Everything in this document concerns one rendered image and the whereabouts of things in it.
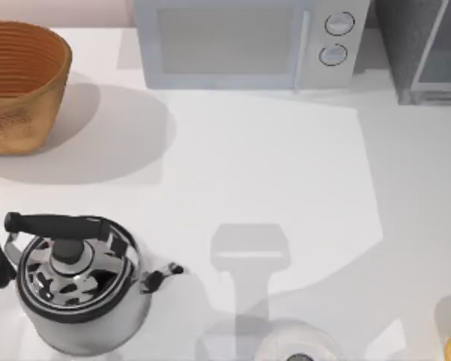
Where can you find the pale microwave oven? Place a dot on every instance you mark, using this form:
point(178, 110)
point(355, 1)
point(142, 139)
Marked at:
point(233, 45)

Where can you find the round microwave knob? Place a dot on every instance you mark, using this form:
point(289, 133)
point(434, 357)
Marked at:
point(339, 23)
point(333, 54)

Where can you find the brown woven basket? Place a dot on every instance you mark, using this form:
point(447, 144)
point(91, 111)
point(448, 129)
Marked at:
point(22, 94)

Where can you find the grey cabinet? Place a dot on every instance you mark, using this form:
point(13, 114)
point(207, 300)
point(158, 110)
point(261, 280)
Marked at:
point(409, 49)

